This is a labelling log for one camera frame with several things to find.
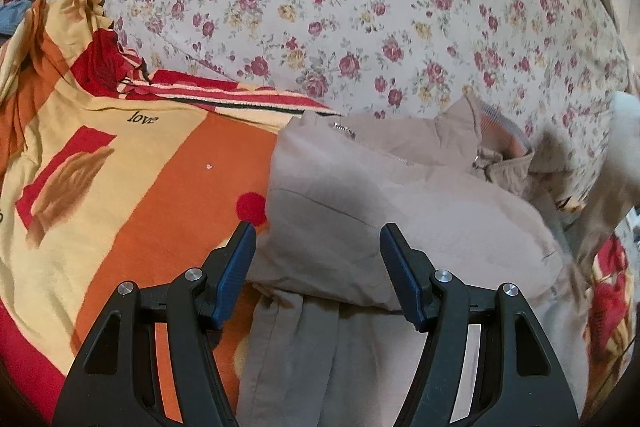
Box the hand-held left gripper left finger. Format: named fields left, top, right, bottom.
left=52, top=221, right=258, bottom=427

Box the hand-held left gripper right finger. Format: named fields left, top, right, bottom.
left=379, top=223, right=581, bottom=427

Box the beige zip jacket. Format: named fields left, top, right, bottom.
left=235, top=94, right=596, bottom=427

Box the orange yellow printed blanket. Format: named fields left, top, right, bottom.
left=0, top=0, right=638, bottom=427

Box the white cloth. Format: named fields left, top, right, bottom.
left=575, top=92, right=640, bottom=258

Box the floral print quilt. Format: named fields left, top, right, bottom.
left=75, top=0, right=636, bottom=212

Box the blue cloth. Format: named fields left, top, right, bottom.
left=0, top=0, right=33, bottom=38

